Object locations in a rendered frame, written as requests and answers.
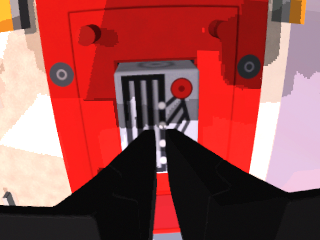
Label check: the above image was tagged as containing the white box with black markings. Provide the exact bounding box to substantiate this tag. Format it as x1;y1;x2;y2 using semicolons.
113;60;200;173

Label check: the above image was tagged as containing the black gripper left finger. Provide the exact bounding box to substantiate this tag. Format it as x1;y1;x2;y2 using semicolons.
0;129;157;240

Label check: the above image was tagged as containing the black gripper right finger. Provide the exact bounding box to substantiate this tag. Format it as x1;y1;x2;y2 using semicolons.
165;128;320;240

